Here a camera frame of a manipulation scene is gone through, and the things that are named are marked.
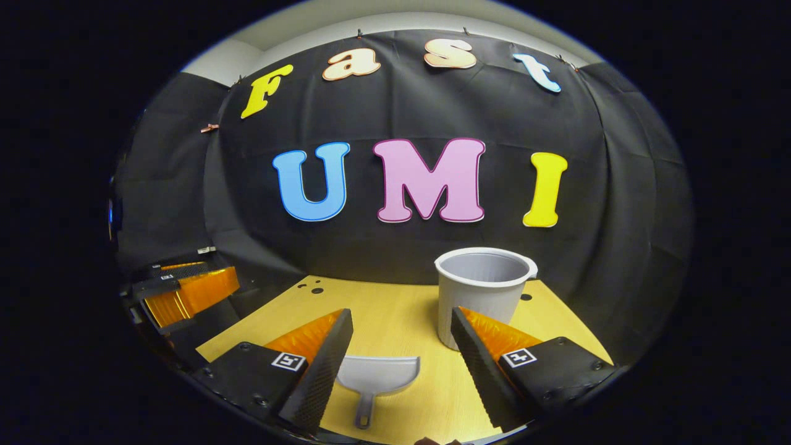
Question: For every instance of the black backdrop cloth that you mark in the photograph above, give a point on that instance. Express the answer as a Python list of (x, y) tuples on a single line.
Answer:
[(395, 247)]

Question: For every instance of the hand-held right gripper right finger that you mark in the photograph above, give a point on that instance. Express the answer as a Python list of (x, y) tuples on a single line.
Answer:
[(479, 371)]

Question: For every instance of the wooden desktop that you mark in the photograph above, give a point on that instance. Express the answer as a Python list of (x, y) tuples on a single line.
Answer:
[(395, 321)]

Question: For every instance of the grey dustpan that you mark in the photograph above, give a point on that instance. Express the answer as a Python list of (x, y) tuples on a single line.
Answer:
[(377, 374)]

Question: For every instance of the white ribbed garbage bin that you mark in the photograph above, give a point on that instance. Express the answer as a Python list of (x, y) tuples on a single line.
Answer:
[(476, 296)]

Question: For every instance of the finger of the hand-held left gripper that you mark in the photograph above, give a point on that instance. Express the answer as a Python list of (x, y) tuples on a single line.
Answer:
[(182, 266), (191, 295)]

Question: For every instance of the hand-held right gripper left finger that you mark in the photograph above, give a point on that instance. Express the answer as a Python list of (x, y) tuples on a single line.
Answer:
[(321, 377)]

